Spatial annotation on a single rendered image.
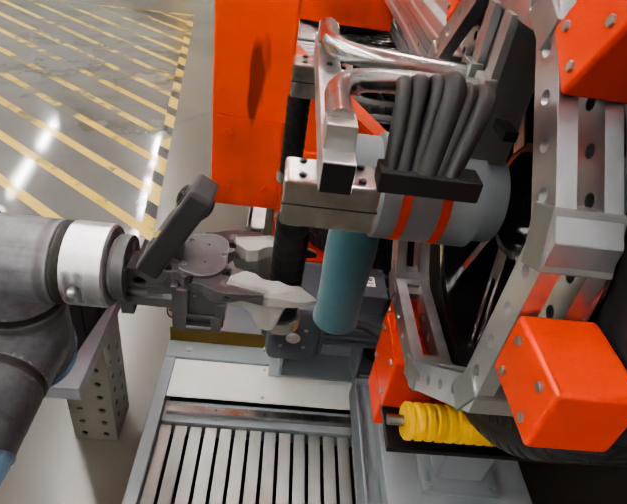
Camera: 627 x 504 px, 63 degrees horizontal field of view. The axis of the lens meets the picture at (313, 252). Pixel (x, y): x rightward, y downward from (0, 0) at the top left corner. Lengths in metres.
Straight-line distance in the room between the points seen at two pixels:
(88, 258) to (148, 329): 1.11
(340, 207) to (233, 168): 0.71
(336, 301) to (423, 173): 0.51
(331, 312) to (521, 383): 0.52
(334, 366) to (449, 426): 0.66
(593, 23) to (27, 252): 0.53
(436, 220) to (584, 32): 0.28
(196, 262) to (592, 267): 0.36
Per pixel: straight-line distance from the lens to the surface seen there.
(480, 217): 0.67
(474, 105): 0.48
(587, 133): 0.53
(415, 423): 0.83
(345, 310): 0.94
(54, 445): 1.45
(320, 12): 3.03
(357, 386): 1.35
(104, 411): 1.34
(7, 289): 0.59
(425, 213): 0.65
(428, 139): 0.46
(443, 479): 1.16
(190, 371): 1.43
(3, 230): 0.59
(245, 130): 1.13
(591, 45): 0.47
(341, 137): 0.46
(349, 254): 0.85
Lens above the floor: 1.17
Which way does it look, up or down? 36 degrees down
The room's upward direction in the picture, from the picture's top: 10 degrees clockwise
